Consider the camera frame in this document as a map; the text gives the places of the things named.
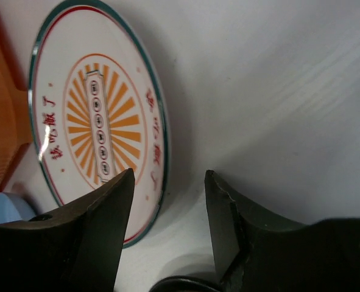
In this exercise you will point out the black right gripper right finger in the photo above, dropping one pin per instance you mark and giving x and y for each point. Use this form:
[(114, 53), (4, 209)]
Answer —
[(255, 249)]

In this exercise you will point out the white plate orange sunburst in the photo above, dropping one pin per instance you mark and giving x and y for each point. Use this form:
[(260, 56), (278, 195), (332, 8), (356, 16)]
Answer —
[(97, 108)]

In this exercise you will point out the blue plastic plate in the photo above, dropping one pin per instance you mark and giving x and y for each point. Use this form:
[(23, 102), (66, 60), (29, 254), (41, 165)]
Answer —
[(14, 208)]

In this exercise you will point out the orange plastic bin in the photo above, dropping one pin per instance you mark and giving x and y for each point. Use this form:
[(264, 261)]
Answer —
[(15, 133)]

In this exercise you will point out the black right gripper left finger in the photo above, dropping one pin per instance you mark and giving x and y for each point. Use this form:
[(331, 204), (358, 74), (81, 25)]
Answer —
[(76, 247)]

